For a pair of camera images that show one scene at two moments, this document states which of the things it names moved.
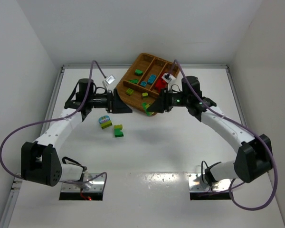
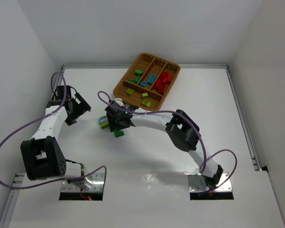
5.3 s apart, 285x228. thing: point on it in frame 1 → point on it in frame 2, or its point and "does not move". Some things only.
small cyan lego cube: (143, 83) does not move
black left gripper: (110, 101) → (78, 108)
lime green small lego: (145, 95) does not move
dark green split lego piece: (134, 80) does not move
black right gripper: (167, 100) → (112, 122)
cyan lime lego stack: (105, 121) does not move
